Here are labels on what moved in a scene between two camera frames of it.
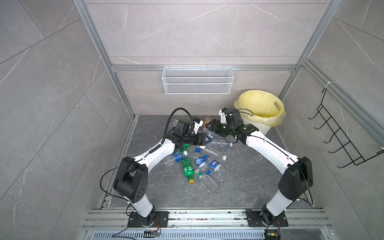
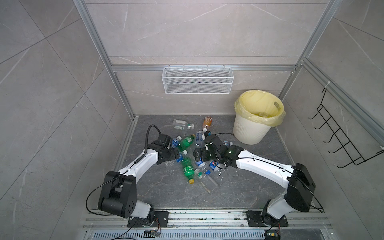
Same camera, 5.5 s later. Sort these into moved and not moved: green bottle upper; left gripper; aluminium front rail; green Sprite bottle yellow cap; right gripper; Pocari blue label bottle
Moved: right gripper; left gripper
Not moved: Pocari blue label bottle; green bottle upper; green Sprite bottle yellow cap; aluminium front rail
